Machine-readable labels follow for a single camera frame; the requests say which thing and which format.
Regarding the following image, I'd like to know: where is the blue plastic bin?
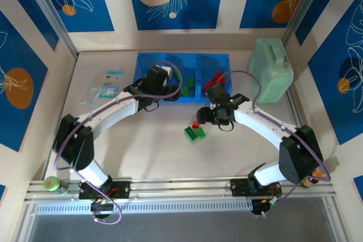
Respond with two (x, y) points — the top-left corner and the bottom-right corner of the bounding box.
(163, 54), (202, 104)
(195, 54), (233, 104)
(133, 52), (171, 104)

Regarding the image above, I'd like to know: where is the clear plastic packet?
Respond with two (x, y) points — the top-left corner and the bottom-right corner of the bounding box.
(98, 69), (125, 99)
(80, 86), (102, 107)

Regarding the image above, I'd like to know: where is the mint green zip case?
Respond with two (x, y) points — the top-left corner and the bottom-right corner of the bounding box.
(247, 37), (294, 104)

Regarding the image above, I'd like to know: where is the brown bottle orange cap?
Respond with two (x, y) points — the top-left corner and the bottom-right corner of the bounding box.
(301, 169), (324, 188)

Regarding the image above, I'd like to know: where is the green lidded jar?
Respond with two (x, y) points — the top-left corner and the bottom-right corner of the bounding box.
(43, 176), (70, 196)

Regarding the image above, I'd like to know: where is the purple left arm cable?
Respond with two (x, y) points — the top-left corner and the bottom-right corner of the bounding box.
(53, 61), (183, 226)

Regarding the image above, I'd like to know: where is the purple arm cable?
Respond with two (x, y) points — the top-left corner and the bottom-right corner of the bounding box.
(217, 71), (332, 216)
(53, 61), (183, 226)

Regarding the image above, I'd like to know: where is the black right gripper cable loop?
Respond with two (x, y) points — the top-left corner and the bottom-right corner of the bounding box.
(218, 121), (235, 133)

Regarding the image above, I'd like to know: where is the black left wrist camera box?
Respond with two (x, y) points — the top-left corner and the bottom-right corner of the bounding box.
(145, 65), (173, 87)

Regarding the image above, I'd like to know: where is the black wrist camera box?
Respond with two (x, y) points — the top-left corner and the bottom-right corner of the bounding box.
(204, 83), (232, 104)
(145, 65), (173, 87)

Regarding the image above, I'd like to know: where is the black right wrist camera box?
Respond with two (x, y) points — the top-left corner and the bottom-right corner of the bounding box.
(204, 83), (232, 104)

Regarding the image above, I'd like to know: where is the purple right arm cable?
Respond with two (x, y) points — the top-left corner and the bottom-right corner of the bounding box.
(217, 71), (332, 216)

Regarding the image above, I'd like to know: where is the aluminium side rail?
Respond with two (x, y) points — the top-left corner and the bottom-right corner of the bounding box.
(286, 91), (304, 131)

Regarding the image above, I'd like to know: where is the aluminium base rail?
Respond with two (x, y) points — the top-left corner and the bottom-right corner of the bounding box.
(25, 177), (338, 203)

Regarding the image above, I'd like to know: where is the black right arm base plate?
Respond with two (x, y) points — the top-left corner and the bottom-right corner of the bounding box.
(230, 178), (281, 197)

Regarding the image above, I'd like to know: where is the white slotted cable duct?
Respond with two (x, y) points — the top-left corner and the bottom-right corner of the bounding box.
(35, 199), (254, 215)

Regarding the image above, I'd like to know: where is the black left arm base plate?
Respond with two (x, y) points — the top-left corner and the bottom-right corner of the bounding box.
(78, 181), (131, 200)

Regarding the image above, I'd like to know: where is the aluminium corner post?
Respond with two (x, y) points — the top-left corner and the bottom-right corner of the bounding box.
(283, 0), (332, 53)
(19, 0), (79, 58)

